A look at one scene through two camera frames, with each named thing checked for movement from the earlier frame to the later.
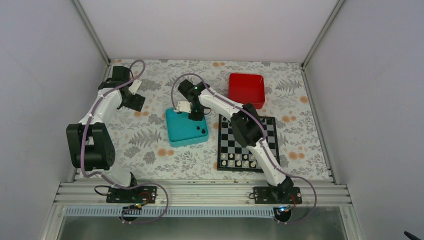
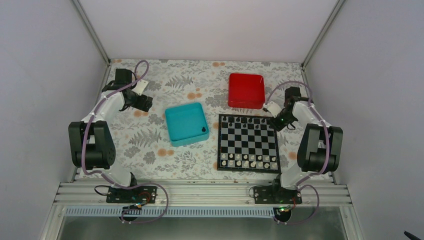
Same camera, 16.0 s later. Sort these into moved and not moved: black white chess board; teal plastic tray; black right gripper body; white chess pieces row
Moved: black right gripper body
Not moved: teal plastic tray; black white chess board; white chess pieces row
